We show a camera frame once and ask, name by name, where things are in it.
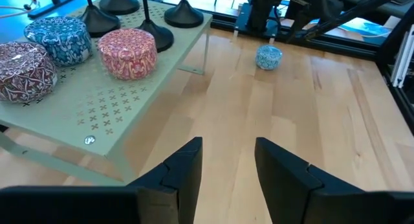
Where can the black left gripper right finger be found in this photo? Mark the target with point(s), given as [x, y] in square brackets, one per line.
[284, 185]

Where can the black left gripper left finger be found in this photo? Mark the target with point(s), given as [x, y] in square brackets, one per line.
[181, 185]

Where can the pink patterned candle tin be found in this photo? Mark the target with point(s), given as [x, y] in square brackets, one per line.
[127, 54]

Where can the black metal candlestick holder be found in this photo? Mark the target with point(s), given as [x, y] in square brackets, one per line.
[98, 21]
[183, 17]
[119, 4]
[156, 36]

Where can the maroon patterned candle tin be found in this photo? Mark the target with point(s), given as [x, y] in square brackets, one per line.
[26, 72]

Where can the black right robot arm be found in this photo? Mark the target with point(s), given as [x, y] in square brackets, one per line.
[262, 10]

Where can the pale teal patterned candle tin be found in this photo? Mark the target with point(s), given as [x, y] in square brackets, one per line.
[268, 57]

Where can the green perforated metal shelf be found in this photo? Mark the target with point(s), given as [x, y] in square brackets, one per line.
[97, 114]

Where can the silver metal bracket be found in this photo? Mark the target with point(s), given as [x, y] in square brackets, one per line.
[402, 55]

